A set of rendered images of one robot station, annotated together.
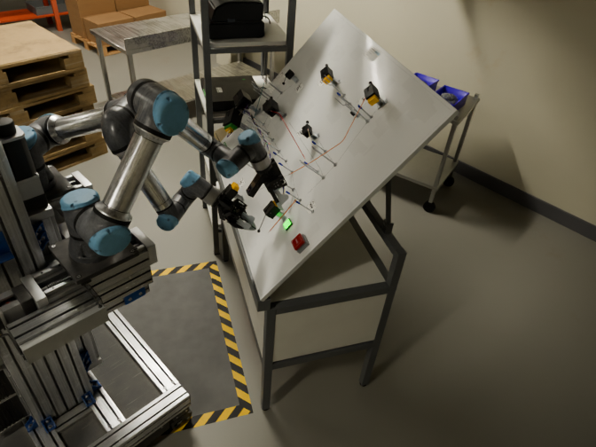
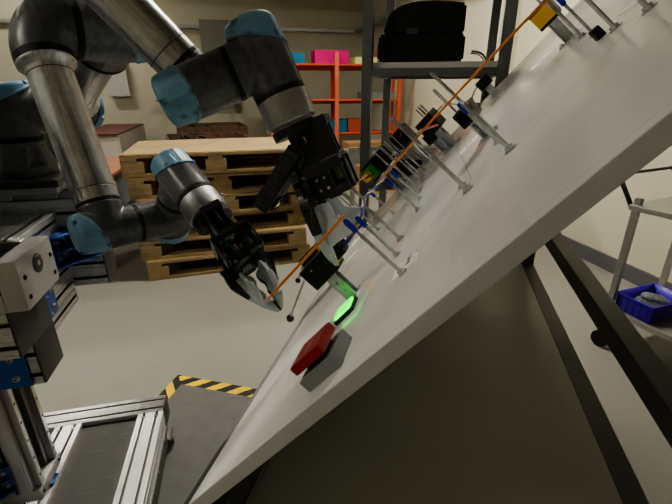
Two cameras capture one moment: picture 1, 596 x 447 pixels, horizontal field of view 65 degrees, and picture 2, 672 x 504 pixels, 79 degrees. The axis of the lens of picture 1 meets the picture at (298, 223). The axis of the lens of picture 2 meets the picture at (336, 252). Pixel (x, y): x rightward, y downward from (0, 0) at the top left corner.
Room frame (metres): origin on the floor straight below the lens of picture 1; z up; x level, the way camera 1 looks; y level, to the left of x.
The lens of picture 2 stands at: (1.07, -0.25, 1.38)
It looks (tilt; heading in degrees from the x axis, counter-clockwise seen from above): 22 degrees down; 35
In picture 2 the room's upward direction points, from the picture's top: straight up
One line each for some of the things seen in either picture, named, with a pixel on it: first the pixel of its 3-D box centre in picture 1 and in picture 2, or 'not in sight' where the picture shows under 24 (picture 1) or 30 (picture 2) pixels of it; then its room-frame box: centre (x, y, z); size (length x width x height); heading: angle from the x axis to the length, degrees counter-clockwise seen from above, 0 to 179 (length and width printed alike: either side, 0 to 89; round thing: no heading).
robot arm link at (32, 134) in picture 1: (24, 147); (12, 108); (1.51, 1.06, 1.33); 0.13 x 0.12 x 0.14; 171
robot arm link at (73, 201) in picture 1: (83, 211); not in sight; (1.16, 0.69, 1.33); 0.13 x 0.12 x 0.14; 48
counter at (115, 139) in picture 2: not in sight; (115, 148); (5.03, 7.31, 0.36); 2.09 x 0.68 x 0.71; 48
